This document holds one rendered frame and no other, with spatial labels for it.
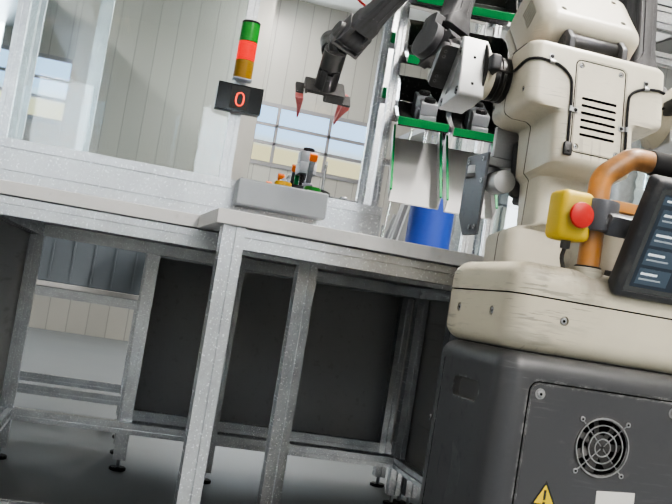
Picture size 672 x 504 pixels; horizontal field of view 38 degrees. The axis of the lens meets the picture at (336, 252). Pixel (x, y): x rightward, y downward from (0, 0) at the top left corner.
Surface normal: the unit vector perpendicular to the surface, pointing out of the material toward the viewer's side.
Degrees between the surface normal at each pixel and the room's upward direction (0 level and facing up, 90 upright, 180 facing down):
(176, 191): 90
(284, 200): 90
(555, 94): 82
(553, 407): 90
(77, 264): 90
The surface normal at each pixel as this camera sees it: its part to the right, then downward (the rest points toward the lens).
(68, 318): 0.25, -0.01
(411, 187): 0.15, -0.73
